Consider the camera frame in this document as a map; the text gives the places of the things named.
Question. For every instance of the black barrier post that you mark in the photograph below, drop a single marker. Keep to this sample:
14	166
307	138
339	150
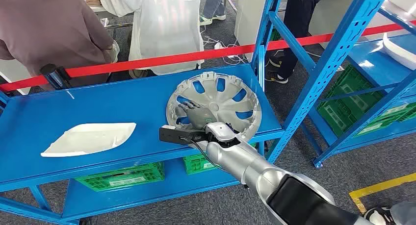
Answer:
53	74

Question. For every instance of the white board panel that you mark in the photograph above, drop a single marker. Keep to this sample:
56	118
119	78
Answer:
247	15
13	74

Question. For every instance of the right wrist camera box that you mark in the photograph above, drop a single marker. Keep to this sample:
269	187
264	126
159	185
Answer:
175	135

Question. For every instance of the blue metal shelf rack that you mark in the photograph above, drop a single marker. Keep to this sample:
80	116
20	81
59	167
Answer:
97	103
373	64

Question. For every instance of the person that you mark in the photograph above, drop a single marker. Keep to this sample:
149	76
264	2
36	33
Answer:
162	28
48	22
380	215
299	22
213	2

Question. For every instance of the white plastic mirror cover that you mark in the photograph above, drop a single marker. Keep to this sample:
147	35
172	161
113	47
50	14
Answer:
399	53
87	139

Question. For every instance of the red barrier belt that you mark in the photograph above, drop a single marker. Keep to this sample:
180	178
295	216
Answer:
162	59

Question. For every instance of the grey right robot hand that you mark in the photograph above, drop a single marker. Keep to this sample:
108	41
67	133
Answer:
198	114

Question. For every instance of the silver wheel hubcap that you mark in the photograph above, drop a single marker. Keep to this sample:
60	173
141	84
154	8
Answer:
224	103

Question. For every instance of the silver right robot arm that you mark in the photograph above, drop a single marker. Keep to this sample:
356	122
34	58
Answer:
253	165

